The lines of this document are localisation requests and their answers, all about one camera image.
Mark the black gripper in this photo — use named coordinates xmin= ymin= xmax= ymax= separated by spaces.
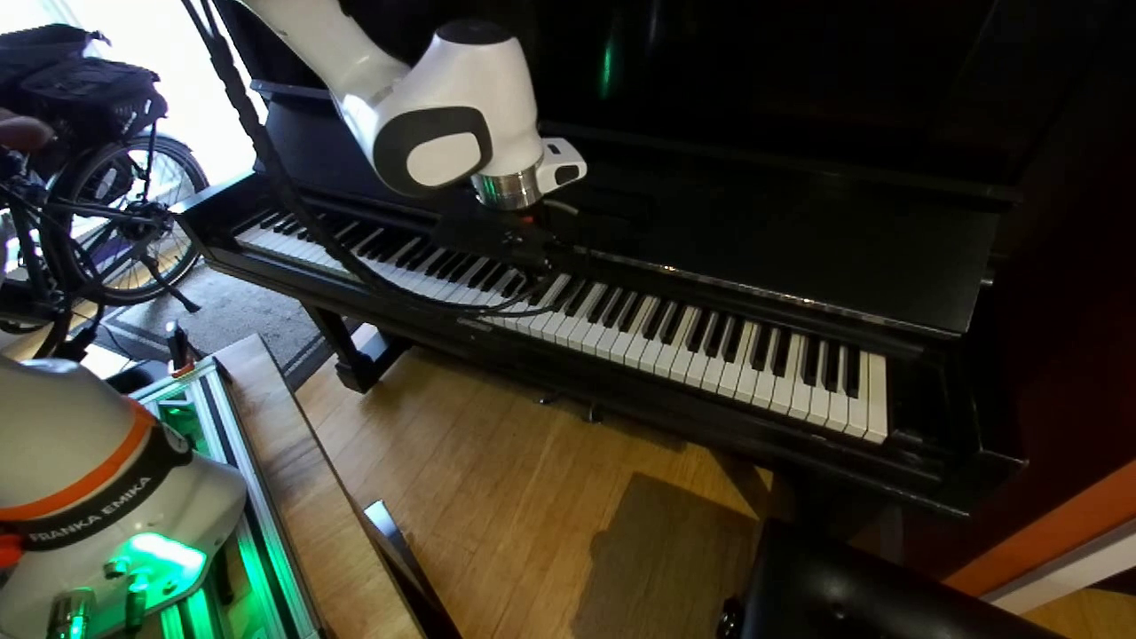
xmin=436 ymin=188 xmax=580 ymax=310

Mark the black upright piano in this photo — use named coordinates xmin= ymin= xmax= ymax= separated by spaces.
xmin=179 ymin=0 xmax=1136 ymax=583

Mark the black leather piano bench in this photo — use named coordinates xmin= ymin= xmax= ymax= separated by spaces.
xmin=713 ymin=519 xmax=1056 ymax=639

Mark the shiny dark metal bar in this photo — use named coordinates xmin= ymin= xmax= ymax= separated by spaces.
xmin=357 ymin=494 xmax=462 ymax=639

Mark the wooden mounting board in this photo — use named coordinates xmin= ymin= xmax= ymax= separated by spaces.
xmin=210 ymin=335 xmax=429 ymax=639

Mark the black bicycle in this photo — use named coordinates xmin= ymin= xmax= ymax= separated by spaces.
xmin=0 ymin=21 xmax=217 ymax=357

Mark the black bicycle bag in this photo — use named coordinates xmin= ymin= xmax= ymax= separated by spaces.
xmin=0 ymin=21 xmax=171 ymax=145

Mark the aluminium frame rail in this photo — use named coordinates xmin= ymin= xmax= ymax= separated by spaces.
xmin=127 ymin=357 xmax=321 ymax=639

